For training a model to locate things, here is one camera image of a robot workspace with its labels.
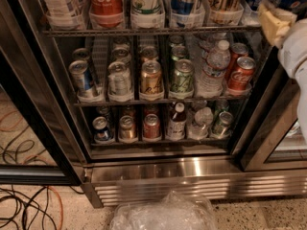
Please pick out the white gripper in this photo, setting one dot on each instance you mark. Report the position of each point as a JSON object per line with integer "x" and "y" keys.
{"x": 293, "y": 50}

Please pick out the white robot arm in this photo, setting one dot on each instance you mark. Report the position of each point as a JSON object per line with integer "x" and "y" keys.
{"x": 302, "y": 103}

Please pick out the rear red Coca-Cola can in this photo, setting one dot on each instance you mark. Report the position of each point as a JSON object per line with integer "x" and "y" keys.
{"x": 236, "y": 50}

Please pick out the red Coca-Cola can middle shelf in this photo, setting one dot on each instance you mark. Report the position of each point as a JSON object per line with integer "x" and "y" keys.
{"x": 241, "y": 73}

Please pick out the clear water bottle middle shelf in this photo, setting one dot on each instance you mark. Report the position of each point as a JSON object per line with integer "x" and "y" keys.
{"x": 213, "y": 69}

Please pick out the clear water bottle shelf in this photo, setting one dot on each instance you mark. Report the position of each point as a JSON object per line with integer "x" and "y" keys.
{"x": 202, "y": 120}
{"x": 213, "y": 69}

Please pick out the green can middle shelf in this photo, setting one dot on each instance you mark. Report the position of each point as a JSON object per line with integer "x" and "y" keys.
{"x": 182, "y": 77}

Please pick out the green can shelf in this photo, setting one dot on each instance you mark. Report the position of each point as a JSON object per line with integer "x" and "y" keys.
{"x": 223, "y": 123}
{"x": 182, "y": 77}

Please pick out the green can bottom shelf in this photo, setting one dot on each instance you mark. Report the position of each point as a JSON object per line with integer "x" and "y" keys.
{"x": 223, "y": 123}

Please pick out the clear water bottle bottom shelf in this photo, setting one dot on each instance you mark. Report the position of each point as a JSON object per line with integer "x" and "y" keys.
{"x": 202, "y": 120}

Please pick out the gold can middle shelf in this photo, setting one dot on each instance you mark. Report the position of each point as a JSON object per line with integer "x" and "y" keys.
{"x": 151, "y": 77}

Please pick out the stainless steel glass-door fridge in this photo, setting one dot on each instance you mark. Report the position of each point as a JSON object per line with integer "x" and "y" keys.
{"x": 133, "y": 106}

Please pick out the red can bottom shelf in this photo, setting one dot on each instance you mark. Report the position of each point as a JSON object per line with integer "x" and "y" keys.
{"x": 151, "y": 126}

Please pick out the silver white can middle shelf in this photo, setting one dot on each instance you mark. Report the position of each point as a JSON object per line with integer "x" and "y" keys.
{"x": 119, "y": 79}

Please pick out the gold can bottom shelf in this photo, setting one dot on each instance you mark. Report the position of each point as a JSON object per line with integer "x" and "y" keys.
{"x": 127, "y": 127}

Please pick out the rear silver can far left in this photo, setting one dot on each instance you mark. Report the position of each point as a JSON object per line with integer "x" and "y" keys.
{"x": 81, "y": 53}

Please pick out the blue silver can middle shelf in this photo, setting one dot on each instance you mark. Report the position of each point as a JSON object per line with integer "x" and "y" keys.
{"x": 82, "y": 77}

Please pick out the blue Pepsi can bottom shelf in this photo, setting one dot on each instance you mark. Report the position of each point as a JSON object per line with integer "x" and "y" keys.
{"x": 102, "y": 130}

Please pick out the white water bottle top shelf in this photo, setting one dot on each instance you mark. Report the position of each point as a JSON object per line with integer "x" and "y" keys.
{"x": 65, "y": 14}

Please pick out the dark juice bottle white cap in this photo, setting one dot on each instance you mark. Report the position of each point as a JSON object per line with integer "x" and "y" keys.
{"x": 177, "y": 121}

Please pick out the clear plastic bag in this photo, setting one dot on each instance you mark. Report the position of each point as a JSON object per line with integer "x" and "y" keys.
{"x": 173, "y": 212}

